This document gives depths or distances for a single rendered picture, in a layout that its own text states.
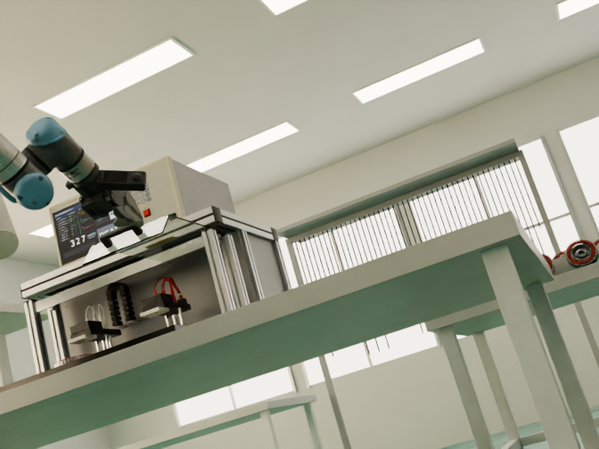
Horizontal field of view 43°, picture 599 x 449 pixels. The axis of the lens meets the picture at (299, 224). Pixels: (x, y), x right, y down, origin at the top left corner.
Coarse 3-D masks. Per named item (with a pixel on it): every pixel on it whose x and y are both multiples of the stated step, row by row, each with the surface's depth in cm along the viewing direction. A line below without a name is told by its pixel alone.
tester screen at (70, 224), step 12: (60, 216) 234; (72, 216) 232; (84, 216) 231; (60, 228) 233; (72, 228) 231; (84, 228) 230; (96, 228) 228; (60, 240) 232; (96, 240) 228; (84, 252) 228
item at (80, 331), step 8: (72, 328) 216; (80, 328) 215; (88, 328) 214; (96, 328) 217; (72, 336) 215; (80, 336) 212; (88, 336) 212; (96, 336) 216; (104, 336) 222; (112, 336) 225; (96, 344) 223; (104, 344) 222
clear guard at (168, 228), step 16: (144, 224) 195; (160, 224) 190; (176, 224) 201; (192, 224) 205; (112, 240) 197; (128, 240) 192; (144, 240) 188; (160, 240) 210; (176, 240) 214; (96, 256) 193; (144, 256) 220
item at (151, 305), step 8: (152, 296) 208; (160, 296) 207; (168, 296) 211; (144, 304) 208; (152, 304) 207; (160, 304) 206; (168, 304) 208; (176, 304) 213; (184, 304) 216; (144, 312) 205; (152, 312) 204; (160, 312) 207; (168, 312) 214; (176, 312) 217; (168, 320) 216
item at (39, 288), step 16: (208, 208) 212; (208, 224) 212; (224, 224) 216; (240, 224) 225; (256, 224) 237; (272, 240) 246; (112, 256) 221; (128, 256) 219; (64, 272) 227; (80, 272) 224; (96, 272) 226; (32, 288) 230; (48, 288) 228; (64, 288) 244
